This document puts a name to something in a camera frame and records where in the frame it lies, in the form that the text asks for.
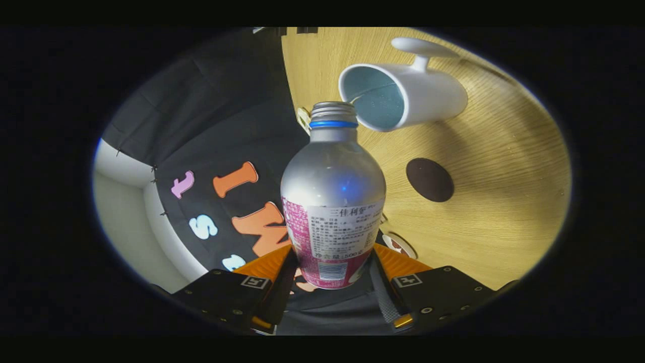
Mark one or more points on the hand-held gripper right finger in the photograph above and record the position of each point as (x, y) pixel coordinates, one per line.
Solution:
(438, 290)

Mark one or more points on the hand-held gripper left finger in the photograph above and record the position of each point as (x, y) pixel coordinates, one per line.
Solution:
(282, 297)

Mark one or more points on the dark brown round coaster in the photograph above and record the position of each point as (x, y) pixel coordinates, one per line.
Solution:
(430, 180)

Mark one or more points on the silver bottle with red label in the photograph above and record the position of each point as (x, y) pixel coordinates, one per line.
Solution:
(332, 176)

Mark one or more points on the white cup with blue inside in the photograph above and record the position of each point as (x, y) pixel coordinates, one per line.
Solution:
(433, 96)

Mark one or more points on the round white plate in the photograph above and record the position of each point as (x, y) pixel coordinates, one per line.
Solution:
(409, 248)

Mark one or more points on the red-brown food pieces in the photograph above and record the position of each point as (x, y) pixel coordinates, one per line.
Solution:
(395, 244)

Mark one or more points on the wooden table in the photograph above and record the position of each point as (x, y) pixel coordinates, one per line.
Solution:
(494, 201)

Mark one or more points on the white divided dish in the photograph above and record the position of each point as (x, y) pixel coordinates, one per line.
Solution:
(303, 121)

